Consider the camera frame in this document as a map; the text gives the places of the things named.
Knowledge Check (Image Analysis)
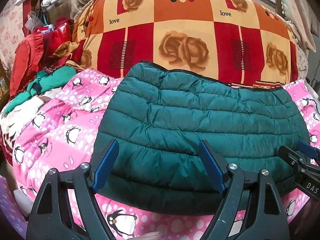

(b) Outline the dark green puffer jacket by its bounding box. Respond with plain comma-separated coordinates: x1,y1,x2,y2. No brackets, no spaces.
92,61,310,215

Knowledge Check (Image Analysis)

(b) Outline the pink penguin print quilt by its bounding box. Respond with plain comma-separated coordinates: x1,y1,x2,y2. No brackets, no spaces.
12,69,319,239

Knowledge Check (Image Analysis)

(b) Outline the white floral sheet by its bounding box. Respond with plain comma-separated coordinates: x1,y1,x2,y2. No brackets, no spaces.
1,95,52,139

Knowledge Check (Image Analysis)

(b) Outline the green cloth garment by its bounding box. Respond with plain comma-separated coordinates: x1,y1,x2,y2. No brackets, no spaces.
3,66,76,114

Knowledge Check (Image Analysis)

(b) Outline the beige curtain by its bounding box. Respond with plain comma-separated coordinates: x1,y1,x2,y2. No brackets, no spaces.
281,0,319,53

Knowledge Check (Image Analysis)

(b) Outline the red orange rose blanket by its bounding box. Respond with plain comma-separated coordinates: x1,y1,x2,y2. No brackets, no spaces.
73,0,298,88

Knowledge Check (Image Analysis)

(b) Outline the red ruffled pillow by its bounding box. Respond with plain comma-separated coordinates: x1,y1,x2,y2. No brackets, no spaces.
10,31,43,100

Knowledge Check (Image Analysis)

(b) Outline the red cloth pile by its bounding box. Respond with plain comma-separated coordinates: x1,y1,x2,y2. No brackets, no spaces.
35,16,86,69

